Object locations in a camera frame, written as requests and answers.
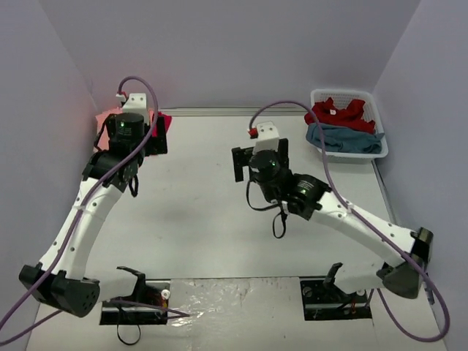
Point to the salmon pink t-shirt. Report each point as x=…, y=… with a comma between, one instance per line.
x=100, y=119

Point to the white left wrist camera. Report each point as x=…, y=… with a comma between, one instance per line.
x=134, y=103

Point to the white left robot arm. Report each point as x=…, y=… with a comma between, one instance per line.
x=59, y=278

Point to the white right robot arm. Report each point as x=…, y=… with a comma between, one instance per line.
x=404, y=252

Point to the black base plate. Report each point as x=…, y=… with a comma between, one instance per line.
x=321, y=303
x=137, y=315

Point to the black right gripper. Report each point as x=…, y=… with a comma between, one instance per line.
x=238, y=161

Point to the white plastic laundry basket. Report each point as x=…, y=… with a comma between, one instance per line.
x=341, y=98

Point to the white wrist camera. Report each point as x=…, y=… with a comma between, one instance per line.
x=266, y=137
x=134, y=103

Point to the blue-grey t-shirt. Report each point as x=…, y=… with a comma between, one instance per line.
x=346, y=140

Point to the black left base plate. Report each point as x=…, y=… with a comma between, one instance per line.
x=137, y=315

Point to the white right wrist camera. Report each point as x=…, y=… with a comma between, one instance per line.
x=266, y=137

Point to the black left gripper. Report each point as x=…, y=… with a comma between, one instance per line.
x=159, y=135

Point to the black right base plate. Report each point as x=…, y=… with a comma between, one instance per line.
x=321, y=303

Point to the dark red t-shirt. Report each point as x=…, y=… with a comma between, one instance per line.
x=350, y=117

